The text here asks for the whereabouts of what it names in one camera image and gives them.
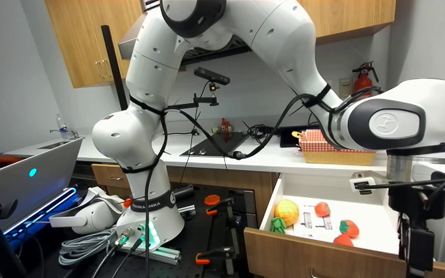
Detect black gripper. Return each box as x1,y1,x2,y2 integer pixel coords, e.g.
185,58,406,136
388,183,445,275

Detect wooden white drawer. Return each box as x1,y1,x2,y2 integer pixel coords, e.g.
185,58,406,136
242,173,445,278

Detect red toy with green leaf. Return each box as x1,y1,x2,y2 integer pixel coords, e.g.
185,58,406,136
338,218,361,241

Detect orange toy piece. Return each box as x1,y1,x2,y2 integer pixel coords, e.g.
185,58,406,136
332,234,355,249

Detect orange red toy fruit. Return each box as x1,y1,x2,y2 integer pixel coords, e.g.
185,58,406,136
312,201,332,220

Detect yellow toy fruit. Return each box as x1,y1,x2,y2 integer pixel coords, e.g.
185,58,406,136
273,198,301,229

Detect green toy vegetable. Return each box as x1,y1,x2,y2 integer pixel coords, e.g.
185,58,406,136
269,217,287,237

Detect black flat box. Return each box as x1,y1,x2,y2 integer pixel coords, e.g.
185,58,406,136
278,126,306,150

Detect red fire extinguisher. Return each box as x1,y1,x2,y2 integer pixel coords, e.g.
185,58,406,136
350,61,381,99

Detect wooden base cabinet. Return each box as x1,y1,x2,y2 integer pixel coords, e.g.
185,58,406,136
89,163,281,229

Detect orange black bar clamp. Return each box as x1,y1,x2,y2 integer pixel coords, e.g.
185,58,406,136
202,190,259,245
194,246,242,278

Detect small red figure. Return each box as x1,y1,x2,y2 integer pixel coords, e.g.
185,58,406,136
218,118,236,143

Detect black cooktop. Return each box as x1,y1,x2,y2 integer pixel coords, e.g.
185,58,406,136
179,130,252,160

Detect white VR headset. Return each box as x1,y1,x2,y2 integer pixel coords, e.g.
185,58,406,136
48,186,131,237

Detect black vertical pole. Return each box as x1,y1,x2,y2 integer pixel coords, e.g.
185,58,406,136
99,24,130,113

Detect steel faucet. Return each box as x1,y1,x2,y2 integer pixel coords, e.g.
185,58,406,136
48,113,80,139

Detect steel sink basin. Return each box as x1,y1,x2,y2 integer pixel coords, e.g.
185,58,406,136
35,138,74,152

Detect silver laptop with blue lights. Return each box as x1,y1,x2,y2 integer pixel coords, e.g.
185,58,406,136
0,136,86,269

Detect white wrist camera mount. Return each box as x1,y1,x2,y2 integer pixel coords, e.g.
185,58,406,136
349,175,378,197

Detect red checked basket yellow handles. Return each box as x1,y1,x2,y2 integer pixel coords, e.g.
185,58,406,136
290,129,389,167

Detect beige switch plate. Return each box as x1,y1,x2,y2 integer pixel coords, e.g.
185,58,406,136
337,76,354,101

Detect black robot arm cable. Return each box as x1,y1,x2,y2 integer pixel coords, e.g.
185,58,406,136
128,92,367,278

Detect black cable bundle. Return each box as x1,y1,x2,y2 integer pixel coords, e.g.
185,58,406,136
244,122,282,146

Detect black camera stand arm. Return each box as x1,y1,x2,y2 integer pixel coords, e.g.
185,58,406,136
162,95,219,136

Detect black stereo camera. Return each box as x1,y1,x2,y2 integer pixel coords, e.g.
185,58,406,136
193,67,231,87

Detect robot base plate with plugs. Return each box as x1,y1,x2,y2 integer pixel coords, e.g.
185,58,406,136
113,226,182,268

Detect grey coiled cable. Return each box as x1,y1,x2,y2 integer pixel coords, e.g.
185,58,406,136
57,229,119,269

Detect wooden wall cabinet with handle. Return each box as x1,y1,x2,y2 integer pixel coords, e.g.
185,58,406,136
43,0,147,90

